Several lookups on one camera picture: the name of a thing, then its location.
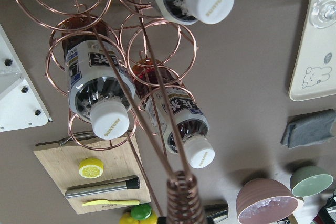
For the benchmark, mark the cream rabbit tray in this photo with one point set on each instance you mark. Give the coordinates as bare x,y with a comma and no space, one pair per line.
314,72

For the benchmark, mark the mint green bowl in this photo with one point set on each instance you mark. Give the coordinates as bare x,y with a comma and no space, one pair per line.
309,180

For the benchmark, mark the green lime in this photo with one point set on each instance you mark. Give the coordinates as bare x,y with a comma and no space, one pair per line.
141,212

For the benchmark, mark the tea bottle front rack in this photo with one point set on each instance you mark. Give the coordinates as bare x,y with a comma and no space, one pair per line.
192,124

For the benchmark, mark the steel muddler black tip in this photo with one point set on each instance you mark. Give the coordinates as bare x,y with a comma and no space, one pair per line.
103,187

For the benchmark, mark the steel ice scoop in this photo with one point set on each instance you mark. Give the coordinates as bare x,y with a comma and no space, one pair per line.
216,213

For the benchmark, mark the half lemon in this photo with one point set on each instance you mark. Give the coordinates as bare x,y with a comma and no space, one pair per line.
91,168

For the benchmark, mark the tea bottle upper rack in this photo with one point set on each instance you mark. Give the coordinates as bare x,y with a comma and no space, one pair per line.
95,95

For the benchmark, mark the grey folded cloth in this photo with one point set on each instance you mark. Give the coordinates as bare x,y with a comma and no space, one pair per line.
310,129

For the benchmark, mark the copper wire bottle basket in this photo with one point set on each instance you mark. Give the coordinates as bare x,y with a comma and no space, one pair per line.
183,200

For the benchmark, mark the yellow plastic knife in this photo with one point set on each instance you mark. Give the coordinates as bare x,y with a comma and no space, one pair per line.
111,202

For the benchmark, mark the lower yellow lemon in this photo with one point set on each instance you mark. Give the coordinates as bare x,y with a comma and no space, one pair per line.
152,219

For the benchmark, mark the yellow lemon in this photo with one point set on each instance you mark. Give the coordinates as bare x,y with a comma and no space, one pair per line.
152,219
126,218

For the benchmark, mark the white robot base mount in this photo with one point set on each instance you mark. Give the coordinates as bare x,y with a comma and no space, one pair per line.
21,105

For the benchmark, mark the upper yellow lemon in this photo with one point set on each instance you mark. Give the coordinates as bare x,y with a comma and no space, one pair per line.
126,218

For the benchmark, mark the clear wine glass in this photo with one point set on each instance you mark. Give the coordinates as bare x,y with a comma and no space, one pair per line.
323,14

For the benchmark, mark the pink bowl with ice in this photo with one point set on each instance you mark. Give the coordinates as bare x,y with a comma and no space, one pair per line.
265,200

